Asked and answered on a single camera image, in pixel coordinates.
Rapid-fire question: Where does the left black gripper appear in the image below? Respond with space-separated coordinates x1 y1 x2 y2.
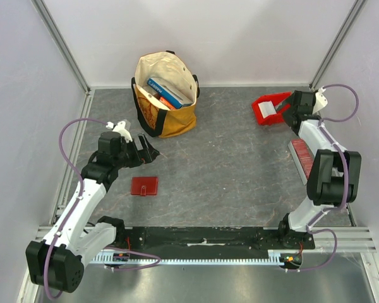
114 133 159 169

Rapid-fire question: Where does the red plastic bin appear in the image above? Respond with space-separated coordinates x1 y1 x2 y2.
251 92 292 126

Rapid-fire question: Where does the red leather card holder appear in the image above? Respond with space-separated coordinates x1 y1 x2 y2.
130 176 159 196

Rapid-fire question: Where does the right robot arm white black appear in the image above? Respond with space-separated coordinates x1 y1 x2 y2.
276 90 362 249

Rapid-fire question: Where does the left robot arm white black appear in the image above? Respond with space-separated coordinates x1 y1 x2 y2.
26 131 160 299

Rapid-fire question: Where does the white card stack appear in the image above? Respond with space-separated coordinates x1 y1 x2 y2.
258 101 276 119

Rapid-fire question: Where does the orange book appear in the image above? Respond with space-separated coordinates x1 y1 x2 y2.
159 97 176 110

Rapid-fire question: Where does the red silver long box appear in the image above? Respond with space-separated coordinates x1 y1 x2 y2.
288 139 313 185

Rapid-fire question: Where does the blue book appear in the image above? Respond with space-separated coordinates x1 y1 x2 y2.
147 77 184 109

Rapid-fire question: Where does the yellow canvas tote bag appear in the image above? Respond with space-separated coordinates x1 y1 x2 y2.
131 50 200 138

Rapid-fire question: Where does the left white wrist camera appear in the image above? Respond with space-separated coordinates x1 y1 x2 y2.
105 119 133 143

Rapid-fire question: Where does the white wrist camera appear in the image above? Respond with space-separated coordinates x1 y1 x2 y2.
105 119 133 143
312 86 328 114

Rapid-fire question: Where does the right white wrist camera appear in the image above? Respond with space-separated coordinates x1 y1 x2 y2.
312 86 328 114

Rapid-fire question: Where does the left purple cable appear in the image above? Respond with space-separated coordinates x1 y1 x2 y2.
44 117 162 300

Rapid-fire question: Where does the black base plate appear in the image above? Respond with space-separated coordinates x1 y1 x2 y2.
117 227 315 251

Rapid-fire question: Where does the slotted cable duct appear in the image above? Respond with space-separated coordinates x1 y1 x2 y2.
90 250 302 266

